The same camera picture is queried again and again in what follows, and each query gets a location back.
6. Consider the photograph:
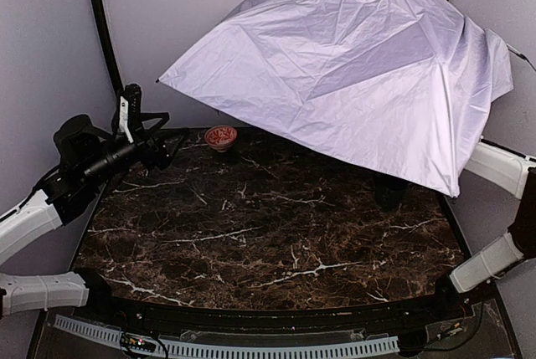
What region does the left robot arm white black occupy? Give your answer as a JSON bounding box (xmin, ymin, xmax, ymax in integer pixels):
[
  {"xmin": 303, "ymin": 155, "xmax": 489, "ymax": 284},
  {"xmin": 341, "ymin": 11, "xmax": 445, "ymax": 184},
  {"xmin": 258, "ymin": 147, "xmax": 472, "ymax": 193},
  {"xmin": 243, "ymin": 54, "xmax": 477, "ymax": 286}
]
[{"xmin": 1, "ymin": 113, "xmax": 189, "ymax": 316}]

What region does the dark green mug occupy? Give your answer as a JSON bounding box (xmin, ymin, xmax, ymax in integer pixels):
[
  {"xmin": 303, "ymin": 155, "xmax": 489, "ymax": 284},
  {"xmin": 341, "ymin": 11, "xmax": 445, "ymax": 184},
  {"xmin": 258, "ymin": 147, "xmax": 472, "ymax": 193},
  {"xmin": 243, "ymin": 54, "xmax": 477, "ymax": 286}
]
[{"xmin": 373, "ymin": 173, "xmax": 409, "ymax": 212}]

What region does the left black corner post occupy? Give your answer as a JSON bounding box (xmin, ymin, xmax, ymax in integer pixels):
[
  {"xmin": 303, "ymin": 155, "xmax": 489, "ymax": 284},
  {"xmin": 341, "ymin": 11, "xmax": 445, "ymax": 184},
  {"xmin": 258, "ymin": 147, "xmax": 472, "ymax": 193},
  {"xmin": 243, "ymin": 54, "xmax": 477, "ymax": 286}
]
[{"xmin": 90, "ymin": 0, "xmax": 123, "ymax": 94}]

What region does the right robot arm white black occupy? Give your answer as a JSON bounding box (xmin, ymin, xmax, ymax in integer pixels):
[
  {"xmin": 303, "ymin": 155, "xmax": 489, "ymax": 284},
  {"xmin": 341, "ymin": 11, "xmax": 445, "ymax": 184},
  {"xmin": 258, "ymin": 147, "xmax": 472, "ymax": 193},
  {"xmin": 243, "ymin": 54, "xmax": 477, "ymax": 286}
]
[{"xmin": 435, "ymin": 139, "xmax": 535, "ymax": 301}]

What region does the small circuit board with wires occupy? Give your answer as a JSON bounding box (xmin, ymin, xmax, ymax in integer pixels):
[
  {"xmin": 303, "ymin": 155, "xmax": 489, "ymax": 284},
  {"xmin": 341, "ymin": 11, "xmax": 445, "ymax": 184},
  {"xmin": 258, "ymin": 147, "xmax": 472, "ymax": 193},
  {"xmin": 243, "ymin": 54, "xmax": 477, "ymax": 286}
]
[{"xmin": 119, "ymin": 332, "xmax": 169, "ymax": 359}]

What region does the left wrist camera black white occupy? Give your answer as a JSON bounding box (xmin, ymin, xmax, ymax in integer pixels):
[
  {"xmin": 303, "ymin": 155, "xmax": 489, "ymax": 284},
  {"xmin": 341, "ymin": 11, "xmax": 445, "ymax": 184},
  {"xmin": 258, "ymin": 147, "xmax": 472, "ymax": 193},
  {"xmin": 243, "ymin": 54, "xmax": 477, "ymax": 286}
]
[{"xmin": 112, "ymin": 84, "xmax": 142, "ymax": 144}]

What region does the white slotted cable duct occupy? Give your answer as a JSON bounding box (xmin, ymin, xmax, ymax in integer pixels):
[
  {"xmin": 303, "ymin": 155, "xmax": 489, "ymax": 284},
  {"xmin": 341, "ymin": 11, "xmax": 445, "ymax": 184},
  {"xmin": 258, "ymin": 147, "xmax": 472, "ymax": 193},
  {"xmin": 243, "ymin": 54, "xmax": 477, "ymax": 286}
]
[{"xmin": 53, "ymin": 315, "xmax": 400, "ymax": 358}]

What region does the lavender folding umbrella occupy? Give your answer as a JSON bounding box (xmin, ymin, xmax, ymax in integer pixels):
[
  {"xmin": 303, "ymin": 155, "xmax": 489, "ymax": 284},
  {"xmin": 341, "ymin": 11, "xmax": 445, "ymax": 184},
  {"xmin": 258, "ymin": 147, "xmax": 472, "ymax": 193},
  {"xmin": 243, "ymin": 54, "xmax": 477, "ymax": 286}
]
[{"xmin": 159, "ymin": 0, "xmax": 513, "ymax": 197}]

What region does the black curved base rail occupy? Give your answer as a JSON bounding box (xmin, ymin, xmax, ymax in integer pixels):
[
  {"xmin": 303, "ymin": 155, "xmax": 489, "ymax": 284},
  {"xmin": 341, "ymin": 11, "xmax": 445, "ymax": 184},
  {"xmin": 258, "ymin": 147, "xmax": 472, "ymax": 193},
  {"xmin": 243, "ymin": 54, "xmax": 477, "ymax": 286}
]
[{"xmin": 41, "ymin": 281, "xmax": 499, "ymax": 337}]

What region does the red patterned ceramic bowl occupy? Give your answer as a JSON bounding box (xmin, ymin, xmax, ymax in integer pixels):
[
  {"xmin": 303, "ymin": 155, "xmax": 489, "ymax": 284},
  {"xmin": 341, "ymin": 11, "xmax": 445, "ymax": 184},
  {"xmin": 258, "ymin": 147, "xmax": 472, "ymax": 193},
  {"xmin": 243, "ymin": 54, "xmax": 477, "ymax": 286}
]
[{"xmin": 204, "ymin": 126, "xmax": 238, "ymax": 152}]

